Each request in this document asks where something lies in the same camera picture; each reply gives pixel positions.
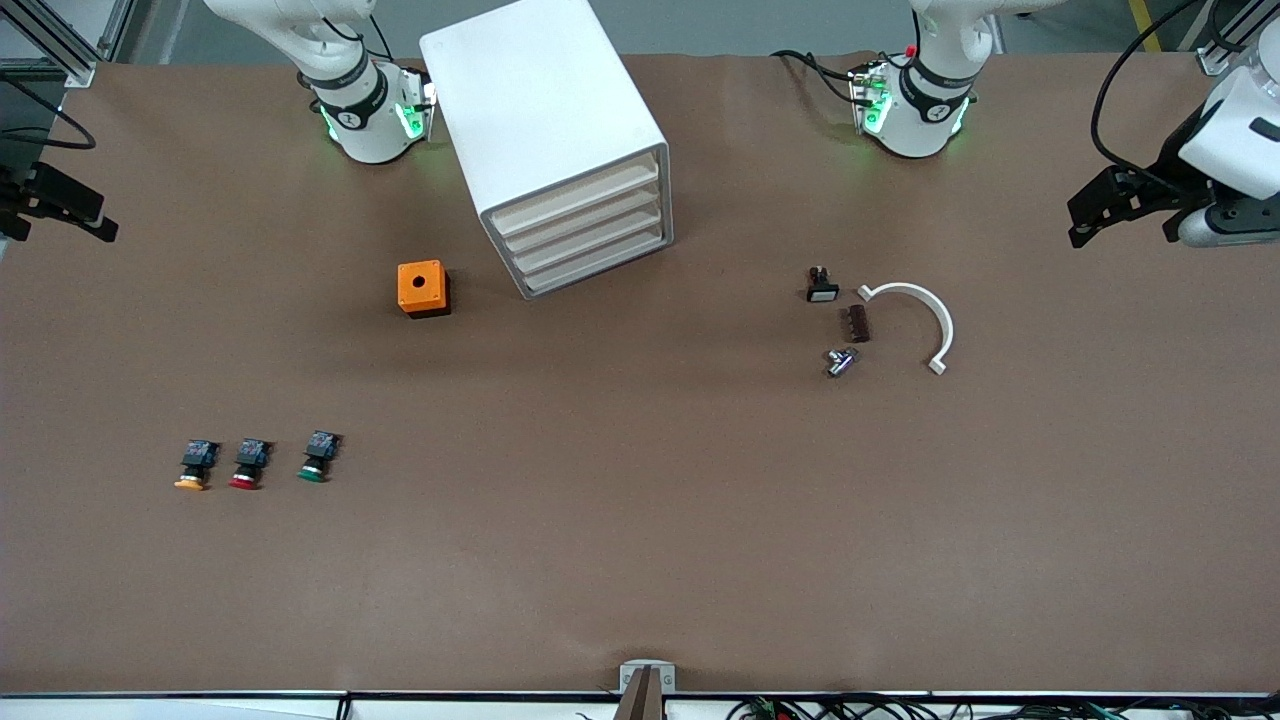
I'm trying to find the yellow push button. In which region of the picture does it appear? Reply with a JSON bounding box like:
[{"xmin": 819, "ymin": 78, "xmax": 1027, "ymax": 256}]
[{"xmin": 174, "ymin": 439, "xmax": 220, "ymax": 492}]

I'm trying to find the black left arm base cable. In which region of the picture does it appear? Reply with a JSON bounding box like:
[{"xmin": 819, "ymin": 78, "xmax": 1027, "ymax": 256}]
[{"xmin": 770, "ymin": 48, "xmax": 863, "ymax": 104}]

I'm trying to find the green push button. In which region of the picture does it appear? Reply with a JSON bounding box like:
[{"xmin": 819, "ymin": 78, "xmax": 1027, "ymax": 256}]
[{"xmin": 297, "ymin": 430, "xmax": 343, "ymax": 484}]

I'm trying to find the red push button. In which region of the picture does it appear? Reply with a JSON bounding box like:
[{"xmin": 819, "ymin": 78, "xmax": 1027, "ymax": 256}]
[{"xmin": 228, "ymin": 438, "xmax": 272, "ymax": 491}]

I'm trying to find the white curved plastic bracket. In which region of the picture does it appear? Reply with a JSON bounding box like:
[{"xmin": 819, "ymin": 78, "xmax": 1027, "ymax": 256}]
[{"xmin": 857, "ymin": 282, "xmax": 955, "ymax": 376}]

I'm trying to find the orange box with hole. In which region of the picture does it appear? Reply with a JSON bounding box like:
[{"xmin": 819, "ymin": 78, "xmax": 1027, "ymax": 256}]
[{"xmin": 397, "ymin": 260, "xmax": 452, "ymax": 319}]

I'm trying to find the grey mount bracket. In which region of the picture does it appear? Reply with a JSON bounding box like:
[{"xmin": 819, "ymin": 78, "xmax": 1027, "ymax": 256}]
[{"xmin": 613, "ymin": 660, "xmax": 677, "ymax": 720}]

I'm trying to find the aluminium frame profile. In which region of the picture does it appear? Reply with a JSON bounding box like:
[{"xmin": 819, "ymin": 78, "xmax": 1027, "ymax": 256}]
[
  {"xmin": 1195, "ymin": 0, "xmax": 1280, "ymax": 77},
  {"xmin": 0, "ymin": 0, "xmax": 138, "ymax": 89}
]

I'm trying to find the black cable bundle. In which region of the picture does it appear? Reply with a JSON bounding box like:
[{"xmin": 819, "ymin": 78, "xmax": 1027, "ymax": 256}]
[{"xmin": 728, "ymin": 694, "xmax": 1280, "ymax": 720}]

